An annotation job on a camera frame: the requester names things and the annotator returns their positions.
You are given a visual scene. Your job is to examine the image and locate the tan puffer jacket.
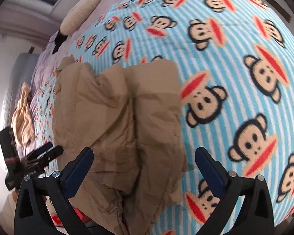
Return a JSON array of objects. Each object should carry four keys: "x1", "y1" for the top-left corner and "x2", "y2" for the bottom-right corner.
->
[{"x1": 52, "y1": 57, "x2": 186, "y2": 234}]

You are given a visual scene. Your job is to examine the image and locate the orange quilted blanket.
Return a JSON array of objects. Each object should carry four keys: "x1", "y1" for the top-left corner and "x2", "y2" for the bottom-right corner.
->
[{"x1": 11, "y1": 82, "x2": 35, "y2": 146}]

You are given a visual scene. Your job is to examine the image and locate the red object near bed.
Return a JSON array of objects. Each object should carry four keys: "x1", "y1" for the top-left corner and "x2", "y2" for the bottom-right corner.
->
[{"x1": 50, "y1": 207, "x2": 92, "y2": 228}]

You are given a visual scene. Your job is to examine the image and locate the white sleeve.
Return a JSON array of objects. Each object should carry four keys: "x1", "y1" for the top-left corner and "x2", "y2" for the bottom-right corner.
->
[{"x1": 0, "y1": 190, "x2": 18, "y2": 234}]

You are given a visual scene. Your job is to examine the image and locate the grey padded headboard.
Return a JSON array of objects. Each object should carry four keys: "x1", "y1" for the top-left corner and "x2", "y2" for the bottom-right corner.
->
[{"x1": 1, "y1": 53, "x2": 39, "y2": 128}]

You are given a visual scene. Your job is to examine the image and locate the blue striped monkey blanket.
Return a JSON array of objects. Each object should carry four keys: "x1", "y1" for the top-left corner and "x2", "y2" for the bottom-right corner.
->
[{"x1": 31, "y1": 0, "x2": 294, "y2": 234}]

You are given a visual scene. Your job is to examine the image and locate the black cloth on bed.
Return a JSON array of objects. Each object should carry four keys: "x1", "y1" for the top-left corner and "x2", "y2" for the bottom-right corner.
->
[{"x1": 52, "y1": 31, "x2": 68, "y2": 54}]

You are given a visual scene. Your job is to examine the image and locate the cream round pillow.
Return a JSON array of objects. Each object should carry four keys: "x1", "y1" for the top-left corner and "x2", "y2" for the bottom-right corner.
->
[{"x1": 59, "y1": 0, "x2": 101, "y2": 36}]

